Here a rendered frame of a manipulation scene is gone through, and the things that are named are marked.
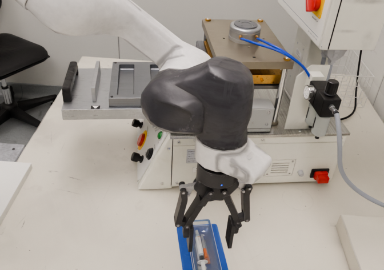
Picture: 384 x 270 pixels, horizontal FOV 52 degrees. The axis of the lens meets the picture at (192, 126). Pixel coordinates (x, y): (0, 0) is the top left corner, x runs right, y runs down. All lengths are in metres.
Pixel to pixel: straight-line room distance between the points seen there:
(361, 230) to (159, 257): 0.47
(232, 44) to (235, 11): 1.53
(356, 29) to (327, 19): 0.07
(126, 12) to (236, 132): 0.27
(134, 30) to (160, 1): 1.81
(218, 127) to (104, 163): 0.61
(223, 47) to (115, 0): 0.39
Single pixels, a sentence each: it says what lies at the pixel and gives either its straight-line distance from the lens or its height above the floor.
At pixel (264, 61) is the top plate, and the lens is 0.94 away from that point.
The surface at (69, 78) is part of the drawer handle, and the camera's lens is 1.05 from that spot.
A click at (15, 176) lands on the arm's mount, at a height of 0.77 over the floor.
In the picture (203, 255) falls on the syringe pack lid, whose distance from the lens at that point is 0.89.
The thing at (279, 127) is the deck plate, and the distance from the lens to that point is 1.04.
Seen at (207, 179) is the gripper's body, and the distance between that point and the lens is 0.69.
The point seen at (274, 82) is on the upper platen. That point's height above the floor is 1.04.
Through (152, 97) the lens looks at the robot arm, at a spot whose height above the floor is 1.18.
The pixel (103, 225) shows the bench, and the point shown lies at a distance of 1.00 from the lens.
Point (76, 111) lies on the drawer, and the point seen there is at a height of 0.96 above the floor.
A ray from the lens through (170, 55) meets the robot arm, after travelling 0.72.
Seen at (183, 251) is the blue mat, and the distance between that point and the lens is 0.94.
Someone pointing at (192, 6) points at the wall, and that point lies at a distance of 2.52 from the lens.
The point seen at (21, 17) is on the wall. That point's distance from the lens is 2.79.
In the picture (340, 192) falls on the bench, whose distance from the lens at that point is 1.18.
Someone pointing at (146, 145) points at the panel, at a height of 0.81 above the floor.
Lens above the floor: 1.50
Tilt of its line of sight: 35 degrees down
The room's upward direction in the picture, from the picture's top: 4 degrees clockwise
